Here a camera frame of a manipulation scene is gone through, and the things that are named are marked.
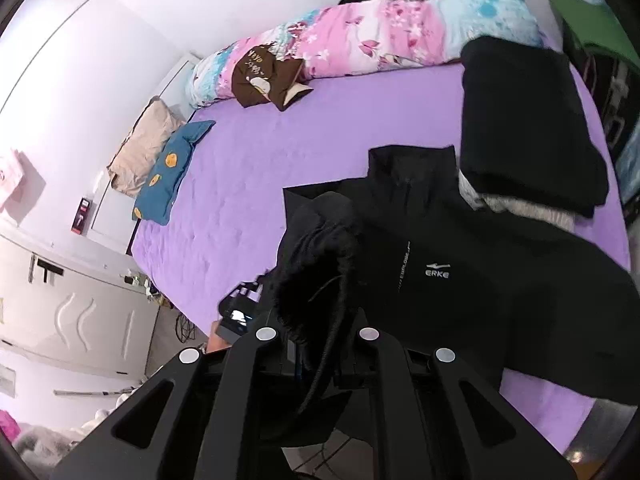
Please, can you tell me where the black ERKE jacket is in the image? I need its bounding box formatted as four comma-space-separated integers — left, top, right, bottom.
269, 145, 639, 405

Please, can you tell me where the person left hand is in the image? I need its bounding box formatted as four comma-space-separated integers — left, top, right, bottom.
205, 321, 231, 353

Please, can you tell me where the purple bed sheet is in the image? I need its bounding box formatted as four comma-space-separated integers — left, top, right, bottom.
130, 31, 633, 456

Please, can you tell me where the blue pillow with orange prints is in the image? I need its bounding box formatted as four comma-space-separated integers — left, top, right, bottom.
132, 120, 215, 226

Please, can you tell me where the white cabinet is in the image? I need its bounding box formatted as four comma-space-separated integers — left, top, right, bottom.
1, 238, 158, 378

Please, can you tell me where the beige pillow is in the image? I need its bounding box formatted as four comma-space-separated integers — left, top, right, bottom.
107, 96, 184, 197

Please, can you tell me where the small red black box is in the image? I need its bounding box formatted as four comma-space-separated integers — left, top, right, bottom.
70, 198, 92, 235

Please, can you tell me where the grey fuzzy folded garment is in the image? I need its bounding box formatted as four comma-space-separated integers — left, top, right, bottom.
458, 171, 575, 233

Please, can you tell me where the brown printed garment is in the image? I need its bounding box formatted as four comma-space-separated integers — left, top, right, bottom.
231, 46, 314, 112

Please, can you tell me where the black folded garment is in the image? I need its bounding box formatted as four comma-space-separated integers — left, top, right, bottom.
460, 36, 608, 219

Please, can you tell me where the pink floral quilt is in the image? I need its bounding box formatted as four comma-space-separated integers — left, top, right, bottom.
186, 0, 544, 108

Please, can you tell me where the black patterned stand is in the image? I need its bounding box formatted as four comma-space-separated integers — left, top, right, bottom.
573, 55, 639, 160

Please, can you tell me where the green cloth on stand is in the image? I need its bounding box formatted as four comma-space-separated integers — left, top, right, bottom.
548, 0, 639, 74

